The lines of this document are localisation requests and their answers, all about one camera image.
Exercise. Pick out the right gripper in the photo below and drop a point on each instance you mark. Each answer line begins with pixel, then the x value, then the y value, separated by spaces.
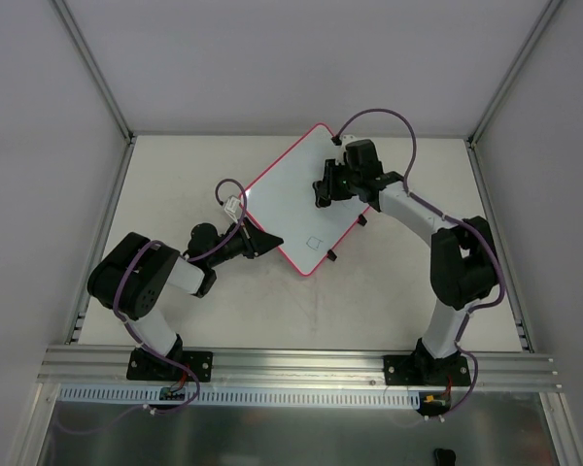
pixel 330 182

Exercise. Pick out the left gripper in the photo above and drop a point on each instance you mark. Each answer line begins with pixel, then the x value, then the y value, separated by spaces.
pixel 249 238

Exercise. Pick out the pink framed whiteboard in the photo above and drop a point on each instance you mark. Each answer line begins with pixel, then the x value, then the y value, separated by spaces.
pixel 281 202

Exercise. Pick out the black whiteboard eraser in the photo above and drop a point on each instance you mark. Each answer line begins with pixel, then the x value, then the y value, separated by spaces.
pixel 322 196

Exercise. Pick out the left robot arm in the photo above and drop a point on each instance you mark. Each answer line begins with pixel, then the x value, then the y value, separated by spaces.
pixel 131 278

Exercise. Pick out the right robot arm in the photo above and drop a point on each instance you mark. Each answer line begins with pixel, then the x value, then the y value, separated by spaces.
pixel 463 266

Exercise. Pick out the black object at bottom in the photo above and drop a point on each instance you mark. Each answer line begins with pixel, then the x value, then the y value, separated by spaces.
pixel 444 457

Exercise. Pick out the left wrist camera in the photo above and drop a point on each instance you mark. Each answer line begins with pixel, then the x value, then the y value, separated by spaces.
pixel 232 206

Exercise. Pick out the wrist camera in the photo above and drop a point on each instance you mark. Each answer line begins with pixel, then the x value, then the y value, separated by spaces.
pixel 232 206
pixel 340 143

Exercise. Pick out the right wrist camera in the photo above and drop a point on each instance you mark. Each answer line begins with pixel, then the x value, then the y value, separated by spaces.
pixel 340 143

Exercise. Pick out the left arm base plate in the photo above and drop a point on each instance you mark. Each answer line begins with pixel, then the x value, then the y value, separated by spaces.
pixel 144 367

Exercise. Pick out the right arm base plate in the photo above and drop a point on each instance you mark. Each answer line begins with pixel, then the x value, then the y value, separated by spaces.
pixel 414 371

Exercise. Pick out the aluminium front rail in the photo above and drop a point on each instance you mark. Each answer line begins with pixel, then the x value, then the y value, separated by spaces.
pixel 287 368

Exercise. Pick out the white slotted cable duct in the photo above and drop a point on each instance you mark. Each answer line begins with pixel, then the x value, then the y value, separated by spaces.
pixel 238 396

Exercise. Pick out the right aluminium frame post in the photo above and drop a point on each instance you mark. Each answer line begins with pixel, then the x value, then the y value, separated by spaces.
pixel 539 27

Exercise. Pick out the aluminium frame post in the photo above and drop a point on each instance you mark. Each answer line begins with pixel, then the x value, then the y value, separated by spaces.
pixel 539 27
pixel 84 52

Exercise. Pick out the left aluminium frame post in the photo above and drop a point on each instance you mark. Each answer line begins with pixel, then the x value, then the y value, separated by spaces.
pixel 84 52

